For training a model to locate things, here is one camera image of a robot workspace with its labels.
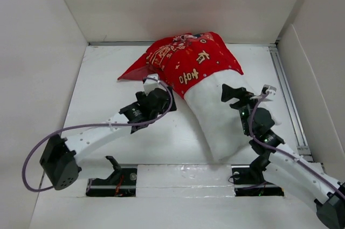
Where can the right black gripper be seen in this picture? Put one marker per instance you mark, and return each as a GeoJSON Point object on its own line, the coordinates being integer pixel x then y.
{"type": "Point", "coordinates": [228, 92]}

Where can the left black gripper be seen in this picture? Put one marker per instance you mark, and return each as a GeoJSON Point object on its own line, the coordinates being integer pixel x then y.
{"type": "Point", "coordinates": [167, 104]}

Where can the white pillow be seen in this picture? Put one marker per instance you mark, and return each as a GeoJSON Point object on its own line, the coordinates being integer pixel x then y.
{"type": "Point", "coordinates": [220, 124]}

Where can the red cartoon print pillowcase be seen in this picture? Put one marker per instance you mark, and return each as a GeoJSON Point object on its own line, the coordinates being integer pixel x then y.
{"type": "Point", "coordinates": [183, 61]}

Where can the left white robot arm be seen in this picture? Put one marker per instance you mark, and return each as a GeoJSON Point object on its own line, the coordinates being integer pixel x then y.
{"type": "Point", "coordinates": [62, 155]}

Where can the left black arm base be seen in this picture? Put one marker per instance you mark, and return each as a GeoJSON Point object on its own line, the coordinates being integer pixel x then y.
{"type": "Point", "coordinates": [120, 183]}

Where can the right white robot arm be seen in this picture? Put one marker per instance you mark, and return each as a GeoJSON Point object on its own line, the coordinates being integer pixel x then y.
{"type": "Point", "coordinates": [279, 164]}

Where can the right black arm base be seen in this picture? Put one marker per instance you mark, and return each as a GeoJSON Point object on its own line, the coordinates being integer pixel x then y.
{"type": "Point", "coordinates": [248, 180]}

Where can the white taped foam block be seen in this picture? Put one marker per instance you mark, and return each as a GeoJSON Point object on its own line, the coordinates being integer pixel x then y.
{"type": "Point", "coordinates": [184, 181]}

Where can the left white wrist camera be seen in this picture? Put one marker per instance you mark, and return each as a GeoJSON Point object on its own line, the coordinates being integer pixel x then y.
{"type": "Point", "coordinates": [150, 83]}

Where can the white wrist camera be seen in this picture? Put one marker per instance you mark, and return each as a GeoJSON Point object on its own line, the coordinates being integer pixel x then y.
{"type": "Point", "coordinates": [268, 92]}
{"type": "Point", "coordinates": [150, 83]}

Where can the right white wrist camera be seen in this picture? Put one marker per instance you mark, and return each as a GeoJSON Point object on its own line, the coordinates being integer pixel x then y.
{"type": "Point", "coordinates": [268, 92]}

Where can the aluminium rail right side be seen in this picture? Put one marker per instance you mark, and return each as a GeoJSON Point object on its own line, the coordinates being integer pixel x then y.
{"type": "Point", "coordinates": [301, 141]}

